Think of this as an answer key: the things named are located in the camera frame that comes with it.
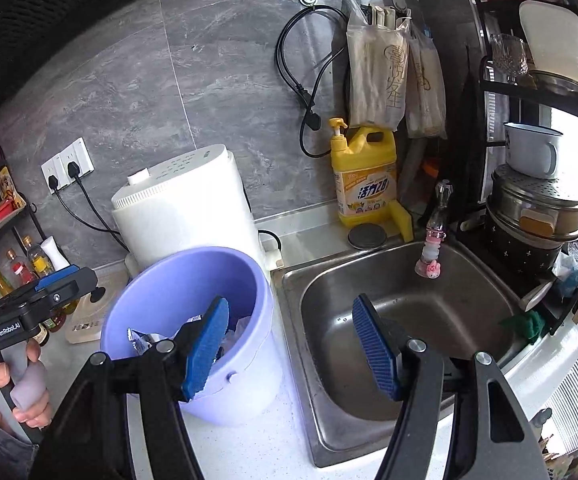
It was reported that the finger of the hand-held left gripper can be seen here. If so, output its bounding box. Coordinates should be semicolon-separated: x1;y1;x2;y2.
0;266;94;331

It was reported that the orange snack packet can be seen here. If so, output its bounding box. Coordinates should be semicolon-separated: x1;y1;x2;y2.
0;167;24;211

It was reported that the green cloth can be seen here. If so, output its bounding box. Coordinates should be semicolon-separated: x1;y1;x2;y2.
501;310;544;346

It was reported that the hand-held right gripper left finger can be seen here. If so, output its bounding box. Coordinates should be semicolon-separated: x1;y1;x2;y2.
29;296;230;480

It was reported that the steel steamer pot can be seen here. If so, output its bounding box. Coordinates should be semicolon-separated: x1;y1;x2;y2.
486;164;578;243

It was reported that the small plastic chopstick bag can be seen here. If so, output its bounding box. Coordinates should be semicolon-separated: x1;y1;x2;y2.
406;20;447;139

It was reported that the clear stemmed glass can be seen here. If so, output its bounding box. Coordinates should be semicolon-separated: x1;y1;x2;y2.
491;34;528;83

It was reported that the white oil spray bottle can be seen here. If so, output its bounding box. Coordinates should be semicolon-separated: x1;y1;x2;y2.
40;238;70;272

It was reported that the steel bowl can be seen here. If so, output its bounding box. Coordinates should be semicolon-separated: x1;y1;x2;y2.
529;71;578;106

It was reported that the black speckled pot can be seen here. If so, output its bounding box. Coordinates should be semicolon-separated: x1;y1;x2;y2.
484;210;570;276

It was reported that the stainless steel sink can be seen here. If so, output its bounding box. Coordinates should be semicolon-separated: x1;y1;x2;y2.
270;240;534;468

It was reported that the white paper towel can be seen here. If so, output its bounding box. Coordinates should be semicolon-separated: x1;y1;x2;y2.
228;316;256;347

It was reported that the yellow detergent pump bottle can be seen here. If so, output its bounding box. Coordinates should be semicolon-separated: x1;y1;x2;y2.
330;117;400;227

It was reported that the silver foil wrapper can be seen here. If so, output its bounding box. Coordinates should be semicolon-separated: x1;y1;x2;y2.
128;312;204;356

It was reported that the purple plastic bucket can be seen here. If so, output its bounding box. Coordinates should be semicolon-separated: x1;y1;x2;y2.
100;246;284;426

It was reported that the large plastic chopstick bag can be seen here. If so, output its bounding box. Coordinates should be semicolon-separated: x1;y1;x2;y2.
345;0;410;128

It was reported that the yellow sponge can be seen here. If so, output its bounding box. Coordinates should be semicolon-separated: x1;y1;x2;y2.
389;201;414;242

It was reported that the white enamel mug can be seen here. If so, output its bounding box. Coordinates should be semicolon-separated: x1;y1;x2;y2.
504;122;564;180

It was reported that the clear gold cap bottle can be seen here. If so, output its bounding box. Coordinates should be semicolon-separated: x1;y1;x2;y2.
23;235;52;277

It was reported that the black dish rack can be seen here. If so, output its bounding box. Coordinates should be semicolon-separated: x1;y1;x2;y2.
461;0;578;321

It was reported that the faucet with pink filter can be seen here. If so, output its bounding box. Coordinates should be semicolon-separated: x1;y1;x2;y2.
415;180;454;279

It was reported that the red label sauce bottle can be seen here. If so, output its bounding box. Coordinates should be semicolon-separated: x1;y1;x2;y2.
6;250;37;286

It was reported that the black round sink plug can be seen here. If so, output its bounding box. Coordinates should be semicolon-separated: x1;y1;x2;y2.
347;223;387;250

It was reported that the white wall socket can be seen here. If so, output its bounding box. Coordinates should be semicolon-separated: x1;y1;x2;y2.
61;138;94;178
41;155;67;192

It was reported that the cream electric kettle base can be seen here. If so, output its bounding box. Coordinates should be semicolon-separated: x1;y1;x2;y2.
64;280;130;345

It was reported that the coiled black hanging cable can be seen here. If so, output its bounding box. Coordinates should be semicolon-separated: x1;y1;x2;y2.
275;4;350;158

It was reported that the black power plug cable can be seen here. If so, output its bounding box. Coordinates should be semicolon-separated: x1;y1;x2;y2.
49;175;120;238
69;161;122;238

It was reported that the white plastic container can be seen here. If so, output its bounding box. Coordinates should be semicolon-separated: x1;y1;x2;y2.
519;0;578;88

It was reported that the black range hood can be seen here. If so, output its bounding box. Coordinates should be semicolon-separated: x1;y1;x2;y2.
0;0;200;126

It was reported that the cream air fryer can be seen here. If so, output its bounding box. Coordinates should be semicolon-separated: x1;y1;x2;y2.
111;144;282;273

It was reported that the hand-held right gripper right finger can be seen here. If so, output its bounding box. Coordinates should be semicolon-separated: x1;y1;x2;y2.
352;294;544;480

